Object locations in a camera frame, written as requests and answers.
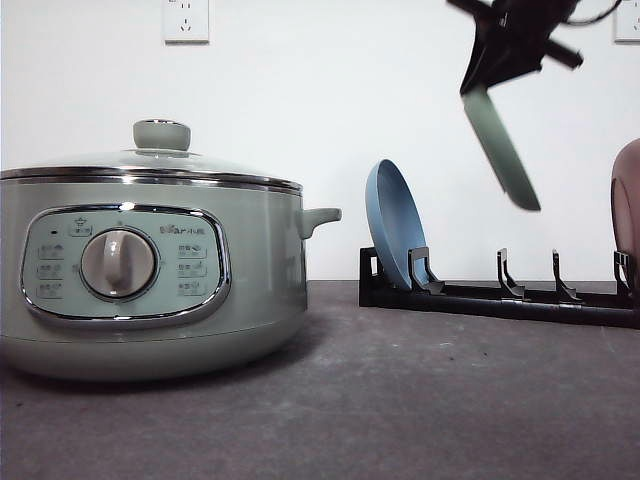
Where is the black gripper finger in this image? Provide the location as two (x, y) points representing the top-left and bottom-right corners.
(544, 39), (583, 70)
(460, 11), (551, 95)

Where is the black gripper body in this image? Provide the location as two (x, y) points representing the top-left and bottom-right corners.
(447, 0), (578, 39)

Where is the green plate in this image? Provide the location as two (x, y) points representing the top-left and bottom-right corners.
(460, 88), (541, 211)

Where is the glass steamer lid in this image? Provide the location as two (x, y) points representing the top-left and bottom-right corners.
(0, 120), (304, 193)

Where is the pink plate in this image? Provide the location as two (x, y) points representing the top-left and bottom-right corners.
(611, 138), (640, 295)

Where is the blue plate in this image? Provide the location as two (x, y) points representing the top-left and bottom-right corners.
(365, 159), (428, 289)

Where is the green electric steamer pot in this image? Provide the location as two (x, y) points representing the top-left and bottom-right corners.
(1, 180), (343, 383)

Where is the black dish rack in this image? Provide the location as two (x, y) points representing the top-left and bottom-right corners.
(360, 247), (640, 327)

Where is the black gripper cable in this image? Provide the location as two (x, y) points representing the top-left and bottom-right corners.
(567, 0), (623, 24)

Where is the white wall socket right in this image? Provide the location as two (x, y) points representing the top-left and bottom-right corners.
(608, 0), (640, 48)

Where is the white wall socket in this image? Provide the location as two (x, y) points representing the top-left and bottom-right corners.
(163, 0), (210, 46)
(608, 0), (640, 48)

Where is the white wall socket left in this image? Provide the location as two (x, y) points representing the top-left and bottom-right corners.
(163, 0), (210, 46)

